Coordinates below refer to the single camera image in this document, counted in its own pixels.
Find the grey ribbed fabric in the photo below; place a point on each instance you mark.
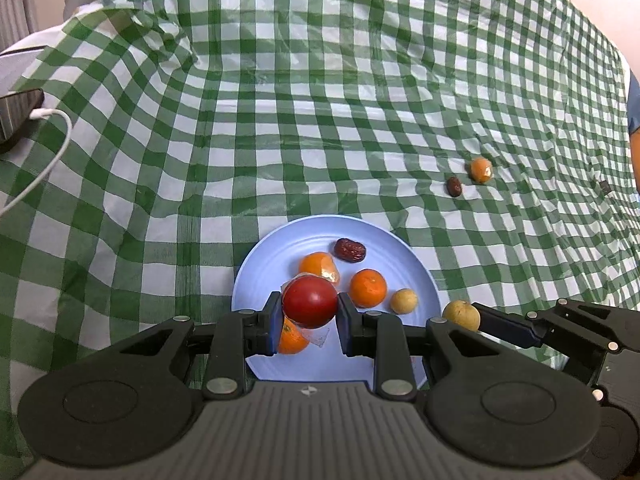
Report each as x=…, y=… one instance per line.
x=15, y=0

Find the light blue plate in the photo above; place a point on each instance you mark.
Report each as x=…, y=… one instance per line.
x=280, y=260

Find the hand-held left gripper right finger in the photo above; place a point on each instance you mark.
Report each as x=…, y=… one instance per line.
x=344, y=327

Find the red jujube date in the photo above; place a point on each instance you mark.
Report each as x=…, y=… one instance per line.
x=454, y=186
x=350, y=250

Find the red cherry tomato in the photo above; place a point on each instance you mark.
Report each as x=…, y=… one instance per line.
x=310, y=302

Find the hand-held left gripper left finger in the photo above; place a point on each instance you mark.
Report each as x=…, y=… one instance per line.
x=274, y=322

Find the dark phone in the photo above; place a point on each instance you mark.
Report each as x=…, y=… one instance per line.
x=17, y=112

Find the orange cushion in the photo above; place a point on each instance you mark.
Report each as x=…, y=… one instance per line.
x=636, y=160

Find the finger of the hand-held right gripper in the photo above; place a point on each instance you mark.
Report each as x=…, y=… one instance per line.
x=507, y=329

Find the green checked tablecloth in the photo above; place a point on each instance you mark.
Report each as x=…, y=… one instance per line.
x=320, y=85

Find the yellow longan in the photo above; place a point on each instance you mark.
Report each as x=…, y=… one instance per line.
x=403, y=301
x=461, y=314

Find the blue cloth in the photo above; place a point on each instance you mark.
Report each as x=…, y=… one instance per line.
x=635, y=102

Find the small dark clip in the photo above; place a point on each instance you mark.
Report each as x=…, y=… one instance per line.
x=604, y=188

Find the small orange tangerine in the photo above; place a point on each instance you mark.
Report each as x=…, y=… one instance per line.
x=367, y=287
x=292, y=341

